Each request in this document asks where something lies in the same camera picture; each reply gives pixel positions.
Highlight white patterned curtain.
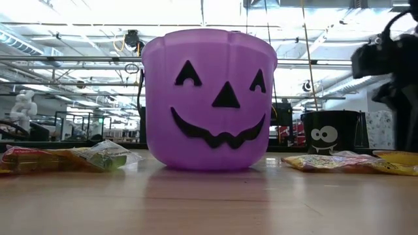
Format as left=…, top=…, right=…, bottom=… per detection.
left=364, top=110, right=396, bottom=150

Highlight purple jack-o-lantern bucket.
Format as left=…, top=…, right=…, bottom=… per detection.
left=137, top=28, right=278, bottom=172

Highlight black vampire face bucket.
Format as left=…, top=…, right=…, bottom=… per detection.
left=300, top=110, right=361, bottom=156

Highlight gold Haribo bag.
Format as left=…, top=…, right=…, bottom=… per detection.
left=0, top=144, right=58, bottom=175

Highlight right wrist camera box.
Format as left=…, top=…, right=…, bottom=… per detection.
left=351, top=34, right=398, bottom=80

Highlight green gummy ring pop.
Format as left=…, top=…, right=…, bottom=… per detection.
left=70, top=139, right=145, bottom=171

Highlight red crates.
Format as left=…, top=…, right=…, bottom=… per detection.
left=276, top=121, right=307, bottom=145

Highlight black ceiling cable reel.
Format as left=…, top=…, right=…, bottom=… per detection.
left=123, top=29, right=145, bottom=49

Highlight yellow hanging cable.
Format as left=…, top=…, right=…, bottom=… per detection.
left=300, top=0, right=320, bottom=112

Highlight yellow Sour Patch packet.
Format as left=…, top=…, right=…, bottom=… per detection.
left=367, top=149, right=418, bottom=178
left=281, top=153, right=383, bottom=175
left=42, top=148, right=105, bottom=173

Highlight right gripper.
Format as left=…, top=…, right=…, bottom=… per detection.
left=371, top=31, right=418, bottom=153

